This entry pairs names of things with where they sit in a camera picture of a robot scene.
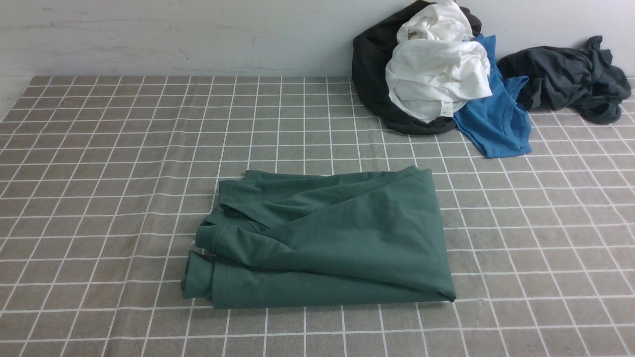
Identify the green long sleeve shirt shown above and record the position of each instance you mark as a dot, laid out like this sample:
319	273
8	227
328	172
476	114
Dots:
278	240

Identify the blue t-shirt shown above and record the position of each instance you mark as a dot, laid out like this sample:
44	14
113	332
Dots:
497	125

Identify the black garment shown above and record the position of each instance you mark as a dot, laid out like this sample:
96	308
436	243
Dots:
372	50

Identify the white garment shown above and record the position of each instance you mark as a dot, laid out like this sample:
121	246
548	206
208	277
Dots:
437	66

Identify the grey checkered tablecloth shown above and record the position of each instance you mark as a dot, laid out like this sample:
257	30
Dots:
104	181

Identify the dark grey garment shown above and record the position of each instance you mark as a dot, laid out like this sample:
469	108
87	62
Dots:
582	79

